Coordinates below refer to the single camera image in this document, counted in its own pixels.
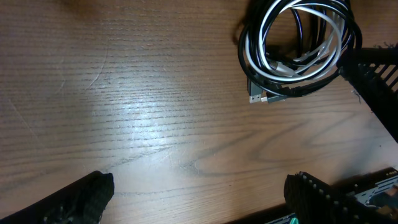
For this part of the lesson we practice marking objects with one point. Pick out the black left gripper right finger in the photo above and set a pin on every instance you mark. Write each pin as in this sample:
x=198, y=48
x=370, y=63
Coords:
x=315, y=202

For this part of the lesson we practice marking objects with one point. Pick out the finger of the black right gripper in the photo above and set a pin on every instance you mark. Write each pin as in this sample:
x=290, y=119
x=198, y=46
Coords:
x=368, y=70

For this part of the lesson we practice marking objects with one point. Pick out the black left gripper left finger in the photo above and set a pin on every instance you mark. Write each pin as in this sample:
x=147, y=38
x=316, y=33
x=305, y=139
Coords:
x=83, y=201

